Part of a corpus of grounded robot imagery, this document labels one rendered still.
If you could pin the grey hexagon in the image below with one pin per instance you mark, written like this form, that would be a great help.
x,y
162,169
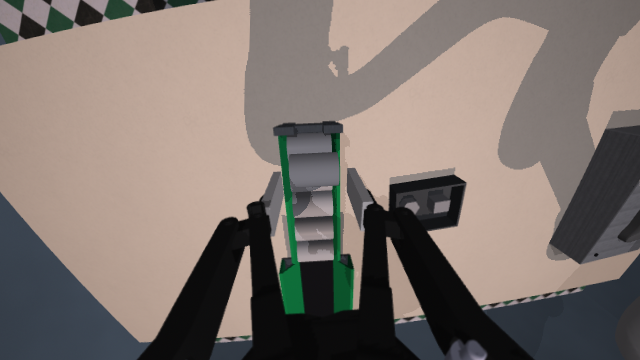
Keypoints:
x,y
410,203

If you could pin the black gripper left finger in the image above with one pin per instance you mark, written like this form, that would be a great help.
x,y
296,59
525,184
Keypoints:
x,y
191,327

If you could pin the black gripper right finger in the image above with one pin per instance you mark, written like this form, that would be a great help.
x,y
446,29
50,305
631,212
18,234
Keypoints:
x,y
461,328

